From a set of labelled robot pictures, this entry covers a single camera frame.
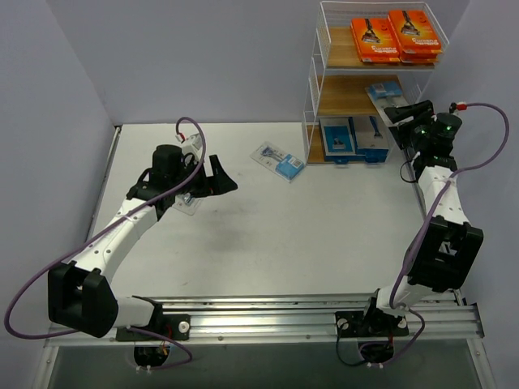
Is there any clear blister razor pack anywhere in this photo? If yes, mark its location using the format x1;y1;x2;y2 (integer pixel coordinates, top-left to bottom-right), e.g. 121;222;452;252
173;193;202;216
365;81;408;126
250;142;306;182

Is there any orange Gillette box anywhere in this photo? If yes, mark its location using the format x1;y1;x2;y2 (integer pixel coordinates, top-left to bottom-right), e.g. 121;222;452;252
350;18;401;64
388;10;443;57
399;53;439;66

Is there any Harry's box white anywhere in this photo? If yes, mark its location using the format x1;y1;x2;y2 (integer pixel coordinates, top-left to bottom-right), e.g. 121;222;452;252
350;116;389;155

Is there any grey blue Harry's box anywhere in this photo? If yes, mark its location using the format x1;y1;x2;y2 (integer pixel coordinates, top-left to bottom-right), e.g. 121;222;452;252
320;117;355;164

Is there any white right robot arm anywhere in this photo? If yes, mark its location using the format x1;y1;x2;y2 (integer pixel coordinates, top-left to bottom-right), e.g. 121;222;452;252
335;100;483;338

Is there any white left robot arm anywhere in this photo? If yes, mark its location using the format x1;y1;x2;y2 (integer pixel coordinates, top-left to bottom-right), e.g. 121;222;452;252
48;144;238;340

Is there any clear blister razor pack top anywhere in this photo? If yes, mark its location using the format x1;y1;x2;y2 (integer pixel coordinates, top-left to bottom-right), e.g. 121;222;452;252
250;142;306;182

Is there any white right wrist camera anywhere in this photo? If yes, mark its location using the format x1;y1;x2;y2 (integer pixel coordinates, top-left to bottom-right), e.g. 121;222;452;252
448;102;468;116

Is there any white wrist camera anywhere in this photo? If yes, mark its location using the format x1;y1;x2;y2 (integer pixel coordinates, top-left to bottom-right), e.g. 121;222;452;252
176;134;203;159
448;102;468;116

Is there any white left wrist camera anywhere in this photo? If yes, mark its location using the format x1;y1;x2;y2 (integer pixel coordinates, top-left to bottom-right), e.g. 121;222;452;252
176;134;203;159

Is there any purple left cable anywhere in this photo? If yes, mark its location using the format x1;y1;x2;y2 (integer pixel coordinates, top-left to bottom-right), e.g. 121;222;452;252
3;116;208;370

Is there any purple cable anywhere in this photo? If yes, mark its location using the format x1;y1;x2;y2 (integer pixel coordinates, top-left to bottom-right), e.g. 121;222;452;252
3;116;208;370
388;103;511;365

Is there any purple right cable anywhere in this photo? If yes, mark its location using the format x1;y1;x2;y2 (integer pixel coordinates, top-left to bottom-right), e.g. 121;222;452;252
388;103;511;365

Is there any white wire wooden shelf rack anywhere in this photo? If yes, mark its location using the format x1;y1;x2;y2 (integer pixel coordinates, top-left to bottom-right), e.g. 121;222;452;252
302;1;448;165

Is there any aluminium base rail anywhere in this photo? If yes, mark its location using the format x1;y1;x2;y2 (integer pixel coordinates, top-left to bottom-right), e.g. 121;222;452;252
44;293;483;345

